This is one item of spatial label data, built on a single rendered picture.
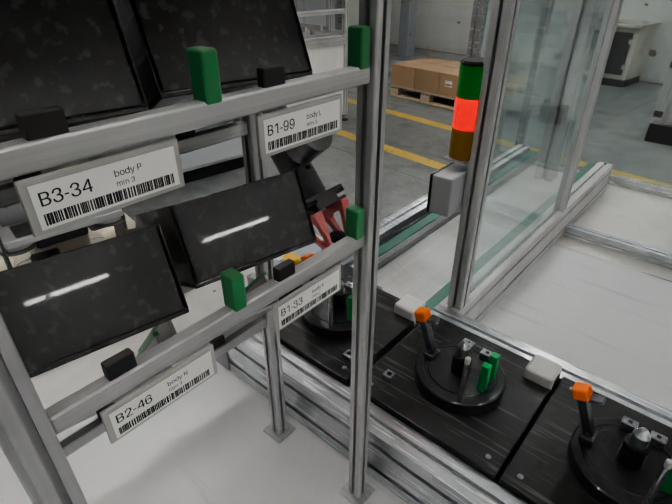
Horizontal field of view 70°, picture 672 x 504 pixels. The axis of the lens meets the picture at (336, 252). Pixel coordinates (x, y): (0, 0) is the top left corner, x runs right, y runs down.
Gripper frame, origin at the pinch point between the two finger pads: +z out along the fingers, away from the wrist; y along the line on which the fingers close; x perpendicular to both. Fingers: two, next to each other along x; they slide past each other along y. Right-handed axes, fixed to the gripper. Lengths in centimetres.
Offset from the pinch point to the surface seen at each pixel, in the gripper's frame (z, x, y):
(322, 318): 10.6, 7.5, -5.5
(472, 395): 28.9, -15.1, -4.4
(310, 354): 14.1, 6.2, -12.3
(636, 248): 42, -13, 80
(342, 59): -147, 267, 365
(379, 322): 16.8, 3.2, 2.3
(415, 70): -116, 277, 496
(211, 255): -6.8, -25.3, -35.4
